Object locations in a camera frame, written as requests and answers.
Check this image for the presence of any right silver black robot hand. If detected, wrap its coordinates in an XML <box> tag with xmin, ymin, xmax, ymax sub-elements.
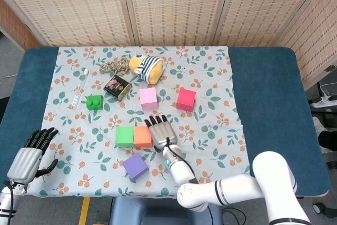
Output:
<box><xmin>144</xmin><ymin>114</ymin><xmax>177</xmax><ymax>153</ymax></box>

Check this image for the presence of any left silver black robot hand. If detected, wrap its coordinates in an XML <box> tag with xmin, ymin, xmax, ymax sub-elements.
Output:
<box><xmin>6</xmin><ymin>127</ymin><xmax>59</xmax><ymax>183</ymax></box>

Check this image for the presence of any orange foam cube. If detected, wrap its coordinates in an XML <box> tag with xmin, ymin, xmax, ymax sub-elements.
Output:
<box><xmin>133</xmin><ymin>126</ymin><xmax>154</xmax><ymax>149</ymax></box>

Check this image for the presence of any green foam cube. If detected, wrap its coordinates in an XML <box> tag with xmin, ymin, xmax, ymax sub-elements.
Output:
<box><xmin>115</xmin><ymin>126</ymin><xmax>135</xmax><ymax>148</ymax></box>

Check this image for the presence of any purple foam cube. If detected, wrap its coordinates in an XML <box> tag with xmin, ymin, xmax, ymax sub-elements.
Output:
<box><xmin>123</xmin><ymin>152</ymin><xmax>149</xmax><ymax>180</ymax></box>

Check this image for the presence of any pink foam cube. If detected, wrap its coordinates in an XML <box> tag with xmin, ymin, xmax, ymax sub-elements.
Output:
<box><xmin>138</xmin><ymin>87</ymin><xmax>159</xmax><ymax>111</ymax></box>

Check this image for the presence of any red foam cube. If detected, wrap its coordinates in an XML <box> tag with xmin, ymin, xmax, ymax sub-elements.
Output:
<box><xmin>176</xmin><ymin>88</ymin><xmax>197</xmax><ymax>112</ymax></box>

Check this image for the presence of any floral berry tablecloth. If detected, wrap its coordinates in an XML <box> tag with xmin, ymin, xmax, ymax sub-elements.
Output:
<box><xmin>27</xmin><ymin>45</ymin><xmax>255</xmax><ymax>200</ymax></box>

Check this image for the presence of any black gold tin can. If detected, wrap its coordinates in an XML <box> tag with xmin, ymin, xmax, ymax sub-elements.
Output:
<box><xmin>103</xmin><ymin>74</ymin><xmax>133</xmax><ymax>102</ymax></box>

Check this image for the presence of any yellow striped plush toy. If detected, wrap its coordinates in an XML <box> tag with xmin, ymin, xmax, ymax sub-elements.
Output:
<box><xmin>128</xmin><ymin>53</ymin><xmax>164</xmax><ymax>85</ymax></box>

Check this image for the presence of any green toy building brick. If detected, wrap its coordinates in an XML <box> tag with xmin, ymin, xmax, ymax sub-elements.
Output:
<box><xmin>85</xmin><ymin>94</ymin><xmax>104</xmax><ymax>111</ymax></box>

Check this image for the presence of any clear plastic tube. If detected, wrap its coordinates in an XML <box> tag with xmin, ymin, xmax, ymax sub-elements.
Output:
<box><xmin>71</xmin><ymin>69</ymin><xmax>90</xmax><ymax>110</ymax></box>

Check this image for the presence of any white shoe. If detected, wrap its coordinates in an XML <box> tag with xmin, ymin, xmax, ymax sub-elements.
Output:
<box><xmin>312</xmin><ymin>116</ymin><xmax>325</xmax><ymax>138</ymax></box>

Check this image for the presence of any white power strip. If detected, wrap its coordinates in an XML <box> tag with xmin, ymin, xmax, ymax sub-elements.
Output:
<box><xmin>310</xmin><ymin>97</ymin><xmax>337</xmax><ymax>109</ymax></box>

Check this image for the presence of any black equipment box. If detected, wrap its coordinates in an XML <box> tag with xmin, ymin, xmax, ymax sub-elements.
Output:
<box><xmin>312</xmin><ymin>109</ymin><xmax>337</xmax><ymax>128</ymax></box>

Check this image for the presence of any black caster wheel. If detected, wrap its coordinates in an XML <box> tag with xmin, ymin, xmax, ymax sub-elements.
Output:
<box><xmin>312</xmin><ymin>202</ymin><xmax>325</xmax><ymax>214</ymax></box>

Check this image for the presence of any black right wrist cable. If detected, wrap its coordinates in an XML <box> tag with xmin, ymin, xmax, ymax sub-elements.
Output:
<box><xmin>165</xmin><ymin>136</ymin><xmax>200</xmax><ymax>184</ymax></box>

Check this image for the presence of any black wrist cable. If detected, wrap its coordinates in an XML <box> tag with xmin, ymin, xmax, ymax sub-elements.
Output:
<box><xmin>165</xmin><ymin>136</ymin><xmax>200</xmax><ymax>184</ymax></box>
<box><xmin>2</xmin><ymin>181</ymin><xmax>14</xmax><ymax>225</ymax></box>

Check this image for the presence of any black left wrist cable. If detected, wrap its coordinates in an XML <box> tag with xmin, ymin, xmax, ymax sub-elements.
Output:
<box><xmin>2</xmin><ymin>181</ymin><xmax>14</xmax><ymax>225</ymax></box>

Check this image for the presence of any braided rope bundle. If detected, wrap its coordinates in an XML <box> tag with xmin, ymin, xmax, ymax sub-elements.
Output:
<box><xmin>99</xmin><ymin>58</ymin><xmax>131</xmax><ymax>74</ymax></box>

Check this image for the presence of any black floor cable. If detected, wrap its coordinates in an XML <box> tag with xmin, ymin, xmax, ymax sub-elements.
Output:
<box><xmin>222</xmin><ymin>207</ymin><xmax>247</xmax><ymax>225</ymax></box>

